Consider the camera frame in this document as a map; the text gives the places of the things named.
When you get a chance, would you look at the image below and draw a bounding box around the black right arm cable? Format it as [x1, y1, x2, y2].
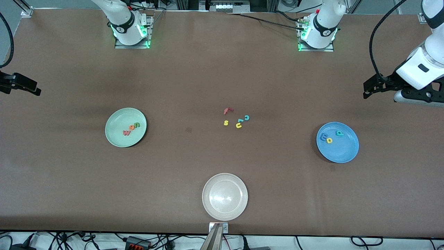
[0, 12, 15, 69]

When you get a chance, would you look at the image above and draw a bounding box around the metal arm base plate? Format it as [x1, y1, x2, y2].
[297, 16, 335, 52]
[114, 16, 154, 49]

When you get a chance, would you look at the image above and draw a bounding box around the black looped floor cable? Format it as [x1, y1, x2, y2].
[350, 236, 384, 248]

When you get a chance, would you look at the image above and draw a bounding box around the silver electronics box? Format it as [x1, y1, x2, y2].
[207, 0, 251, 13]

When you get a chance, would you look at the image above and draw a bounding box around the dark equipment rack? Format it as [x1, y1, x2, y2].
[175, 0, 280, 13]

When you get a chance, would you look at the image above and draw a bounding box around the blue plate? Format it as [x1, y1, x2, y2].
[316, 122, 360, 164]

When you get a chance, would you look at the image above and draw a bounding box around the green plate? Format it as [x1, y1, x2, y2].
[105, 107, 147, 148]

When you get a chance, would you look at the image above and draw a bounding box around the brown table cover sheet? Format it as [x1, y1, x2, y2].
[0, 8, 444, 239]

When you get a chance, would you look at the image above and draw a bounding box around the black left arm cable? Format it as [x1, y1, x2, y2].
[369, 0, 408, 78]

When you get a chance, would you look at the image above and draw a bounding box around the white plate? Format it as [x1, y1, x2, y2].
[202, 173, 249, 221]

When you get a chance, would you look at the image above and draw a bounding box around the black red power strip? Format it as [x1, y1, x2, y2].
[125, 236, 152, 249]

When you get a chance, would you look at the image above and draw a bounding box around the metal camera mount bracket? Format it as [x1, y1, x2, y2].
[208, 222, 229, 234]

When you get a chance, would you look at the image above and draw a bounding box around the thick black table cable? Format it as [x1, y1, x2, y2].
[225, 12, 306, 32]

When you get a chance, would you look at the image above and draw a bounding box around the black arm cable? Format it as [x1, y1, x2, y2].
[369, 0, 408, 78]
[0, 12, 15, 69]

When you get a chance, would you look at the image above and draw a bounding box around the aluminium camera pole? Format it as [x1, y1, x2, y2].
[200, 224, 224, 250]

